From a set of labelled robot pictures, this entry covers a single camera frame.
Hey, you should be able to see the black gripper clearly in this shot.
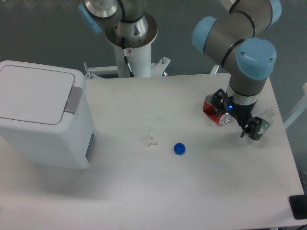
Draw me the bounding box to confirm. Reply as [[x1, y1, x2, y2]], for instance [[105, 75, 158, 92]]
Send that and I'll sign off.
[[211, 89, 263, 138]]

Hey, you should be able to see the white push-button trash can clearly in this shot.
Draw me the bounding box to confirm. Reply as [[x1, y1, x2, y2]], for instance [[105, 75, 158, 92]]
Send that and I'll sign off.
[[0, 60, 96, 170]]

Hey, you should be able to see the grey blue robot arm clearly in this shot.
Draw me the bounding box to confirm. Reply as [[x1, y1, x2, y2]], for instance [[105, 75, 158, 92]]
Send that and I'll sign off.
[[78, 0, 282, 138]]

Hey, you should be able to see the crushed red soda can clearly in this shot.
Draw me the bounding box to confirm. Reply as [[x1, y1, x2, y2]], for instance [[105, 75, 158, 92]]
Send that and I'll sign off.
[[203, 94, 232, 127]]

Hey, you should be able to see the clear green-label water bottle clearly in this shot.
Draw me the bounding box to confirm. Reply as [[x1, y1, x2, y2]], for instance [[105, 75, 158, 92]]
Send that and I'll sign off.
[[248, 108, 275, 140]]

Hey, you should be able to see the blue bottle cap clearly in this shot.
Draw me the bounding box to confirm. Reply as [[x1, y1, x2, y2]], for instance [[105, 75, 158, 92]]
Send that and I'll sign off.
[[174, 143, 186, 156]]

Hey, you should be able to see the clear transparent bottle cap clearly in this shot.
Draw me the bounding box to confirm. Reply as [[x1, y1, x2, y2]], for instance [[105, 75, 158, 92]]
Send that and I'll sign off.
[[154, 116, 165, 126]]

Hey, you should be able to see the crumpled white paper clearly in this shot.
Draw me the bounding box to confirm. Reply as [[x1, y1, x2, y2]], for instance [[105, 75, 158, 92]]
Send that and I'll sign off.
[[146, 130, 158, 147]]

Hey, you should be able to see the black device at edge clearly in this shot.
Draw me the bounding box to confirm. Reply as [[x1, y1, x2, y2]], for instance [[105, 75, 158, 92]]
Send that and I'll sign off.
[[288, 195, 307, 220]]

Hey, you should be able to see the white frame leg right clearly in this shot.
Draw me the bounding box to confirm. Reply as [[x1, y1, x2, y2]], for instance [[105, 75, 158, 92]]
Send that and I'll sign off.
[[284, 83, 307, 130]]

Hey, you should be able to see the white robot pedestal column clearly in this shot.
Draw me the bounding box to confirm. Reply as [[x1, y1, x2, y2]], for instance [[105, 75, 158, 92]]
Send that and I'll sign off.
[[104, 12, 158, 78]]

